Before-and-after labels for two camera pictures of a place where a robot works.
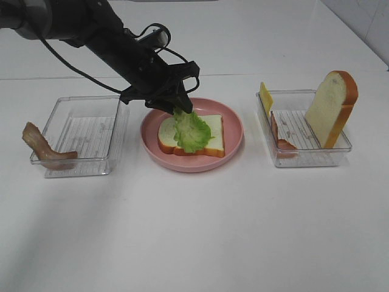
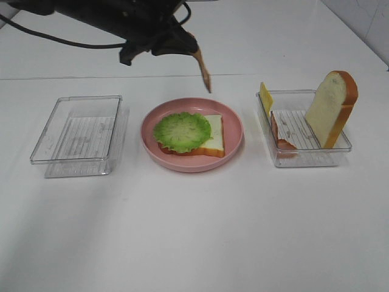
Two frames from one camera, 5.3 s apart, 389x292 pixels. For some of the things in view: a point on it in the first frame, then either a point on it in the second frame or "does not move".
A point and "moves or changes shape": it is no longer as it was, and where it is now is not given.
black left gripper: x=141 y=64 to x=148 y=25
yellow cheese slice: x=266 y=98 does not move
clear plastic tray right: x=290 y=108 does not move
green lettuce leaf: x=191 y=132 moves or changes shape
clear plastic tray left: x=89 y=125 does not move
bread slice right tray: x=331 y=106 does not move
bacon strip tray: x=46 y=155 to x=199 y=55
